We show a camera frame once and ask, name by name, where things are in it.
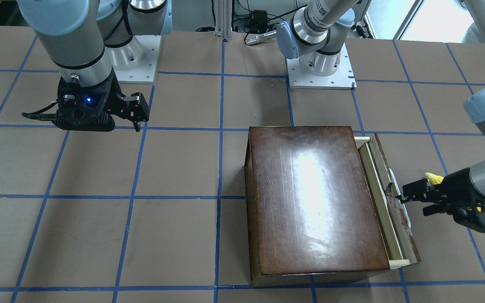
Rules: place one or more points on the black power adapter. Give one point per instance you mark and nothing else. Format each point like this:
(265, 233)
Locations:
(256, 17)

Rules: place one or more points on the silver cylindrical tool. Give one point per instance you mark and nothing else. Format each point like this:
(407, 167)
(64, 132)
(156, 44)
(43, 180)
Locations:
(260, 38)

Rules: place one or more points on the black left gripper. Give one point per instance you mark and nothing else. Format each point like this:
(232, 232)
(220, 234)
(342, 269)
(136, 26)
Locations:
(457, 185)

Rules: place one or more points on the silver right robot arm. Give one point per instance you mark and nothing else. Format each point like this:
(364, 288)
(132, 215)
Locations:
(88, 41)

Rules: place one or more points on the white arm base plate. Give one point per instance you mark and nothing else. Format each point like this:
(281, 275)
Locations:
(320, 71)
(137, 61)

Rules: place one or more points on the light wooden drawer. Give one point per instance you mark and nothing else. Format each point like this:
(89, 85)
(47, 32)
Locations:
(392, 214)

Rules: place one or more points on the dark wooden drawer cabinet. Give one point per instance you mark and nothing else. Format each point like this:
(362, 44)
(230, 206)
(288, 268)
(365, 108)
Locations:
(311, 217)

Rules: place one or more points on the aluminium frame post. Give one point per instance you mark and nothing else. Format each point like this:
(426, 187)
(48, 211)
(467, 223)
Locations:
(223, 19)

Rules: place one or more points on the yellow corn cob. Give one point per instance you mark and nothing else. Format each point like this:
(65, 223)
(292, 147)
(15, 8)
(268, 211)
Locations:
(434, 179)

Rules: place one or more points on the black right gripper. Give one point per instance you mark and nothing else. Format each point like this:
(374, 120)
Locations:
(115, 99)

